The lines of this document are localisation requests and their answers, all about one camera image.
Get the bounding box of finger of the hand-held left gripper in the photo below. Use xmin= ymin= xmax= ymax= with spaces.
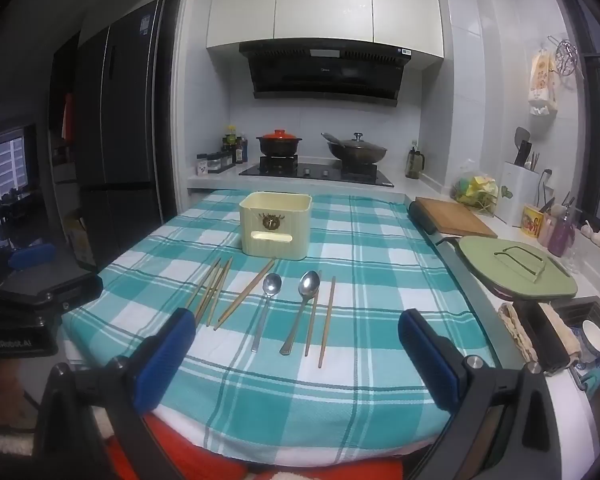
xmin=0 ymin=270 xmax=104 ymax=318
xmin=7 ymin=243 xmax=57 ymax=272

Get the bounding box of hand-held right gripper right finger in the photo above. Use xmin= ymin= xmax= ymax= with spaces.
xmin=397 ymin=308 xmax=563 ymax=480

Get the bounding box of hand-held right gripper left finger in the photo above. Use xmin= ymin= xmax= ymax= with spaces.
xmin=32 ymin=307 xmax=197 ymax=480

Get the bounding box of wooden chopstick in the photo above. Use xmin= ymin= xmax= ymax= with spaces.
xmin=214 ymin=258 xmax=276 ymax=331
xmin=206 ymin=257 xmax=233 ymax=328
xmin=304 ymin=270 xmax=323 ymax=358
xmin=196 ymin=262 xmax=226 ymax=323
xmin=186 ymin=258 xmax=222 ymax=311
xmin=318 ymin=275 xmax=337 ymax=369

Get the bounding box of metal spoon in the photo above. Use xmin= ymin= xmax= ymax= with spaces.
xmin=279 ymin=270 xmax=321 ymax=357
xmin=250 ymin=272 xmax=283 ymax=353

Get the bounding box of cream utensil holder box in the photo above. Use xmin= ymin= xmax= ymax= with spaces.
xmin=238 ymin=191 xmax=313 ymax=261

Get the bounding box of cardboard box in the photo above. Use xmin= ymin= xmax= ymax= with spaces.
xmin=62 ymin=210 xmax=98 ymax=271

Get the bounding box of woven straw mat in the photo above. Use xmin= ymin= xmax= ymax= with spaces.
xmin=497 ymin=302 xmax=538 ymax=363

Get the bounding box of window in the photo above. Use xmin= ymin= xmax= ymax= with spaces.
xmin=0 ymin=127 xmax=36 ymax=253

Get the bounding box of red cloth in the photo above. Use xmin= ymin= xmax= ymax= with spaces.
xmin=107 ymin=410 xmax=411 ymax=480

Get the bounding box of teal checked tablecloth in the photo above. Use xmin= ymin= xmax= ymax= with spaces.
xmin=60 ymin=189 xmax=498 ymax=466

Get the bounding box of black sink dish rack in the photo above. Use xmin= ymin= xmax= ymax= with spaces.
xmin=512 ymin=296 xmax=600 ymax=376

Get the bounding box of beige dishcloth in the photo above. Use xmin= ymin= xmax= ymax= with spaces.
xmin=540 ymin=302 xmax=583 ymax=361

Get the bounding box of wooden cutting board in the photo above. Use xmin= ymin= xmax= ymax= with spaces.
xmin=414 ymin=197 xmax=498 ymax=239

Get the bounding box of orange hanging cloth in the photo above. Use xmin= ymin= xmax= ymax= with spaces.
xmin=60 ymin=92 xmax=76 ymax=141

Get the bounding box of dark refrigerator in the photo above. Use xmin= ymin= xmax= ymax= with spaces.
xmin=72 ymin=0 xmax=165 ymax=273

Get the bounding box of blue and white bowl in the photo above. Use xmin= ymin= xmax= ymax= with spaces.
xmin=579 ymin=320 xmax=600 ymax=361

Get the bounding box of yellow printed cup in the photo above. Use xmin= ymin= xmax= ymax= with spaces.
xmin=522 ymin=204 xmax=545 ymax=236

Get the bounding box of pink bottle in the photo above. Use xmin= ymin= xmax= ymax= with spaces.
xmin=539 ymin=212 xmax=556 ymax=247

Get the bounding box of plastic bag of sponges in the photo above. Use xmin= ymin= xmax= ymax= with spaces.
xmin=450 ymin=160 xmax=501 ymax=216

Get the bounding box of purple bottle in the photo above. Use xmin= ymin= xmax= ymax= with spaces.
xmin=547 ymin=205 xmax=576 ymax=257

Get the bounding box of white knife holder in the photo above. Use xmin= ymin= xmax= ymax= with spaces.
xmin=495 ymin=161 xmax=541 ymax=226

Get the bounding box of glass kettle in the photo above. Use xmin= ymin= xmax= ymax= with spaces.
xmin=405 ymin=146 xmax=426 ymax=179

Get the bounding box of glass spice jar rack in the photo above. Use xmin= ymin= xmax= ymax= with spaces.
xmin=207 ymin=151 xmax=236 ymax=171

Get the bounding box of black gas hob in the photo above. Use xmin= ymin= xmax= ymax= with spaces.
xmin=239 ymin=156 xmax=395 ymax=188

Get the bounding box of dark wok with lid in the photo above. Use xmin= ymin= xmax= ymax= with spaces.
xmin=321 ymin=132 xmax=388 ymax=166

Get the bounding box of black clay pot red lid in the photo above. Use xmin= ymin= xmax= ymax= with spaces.
xmin=256 ymin=129 xmax=303 ymax=158

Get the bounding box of black spatula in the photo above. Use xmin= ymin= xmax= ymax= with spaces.
xmin=513 ymin=126 xmax=532 ymax=167

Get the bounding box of hanging printed towel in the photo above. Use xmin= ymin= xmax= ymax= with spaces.
xmin=527 ymin=50 xmax=560 ymax=116

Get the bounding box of black range hood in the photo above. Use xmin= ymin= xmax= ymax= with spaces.
xmin=238 ymin=40 xmax=412 ymax=107

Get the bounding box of metal wire trivet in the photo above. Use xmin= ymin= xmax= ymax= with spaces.
xmin=547 ymin=35 xmax=583 ymax=78

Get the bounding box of white wall cabinet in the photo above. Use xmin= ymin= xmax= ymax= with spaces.
xmin=206 ymin=0 xmax=446 ymax=68

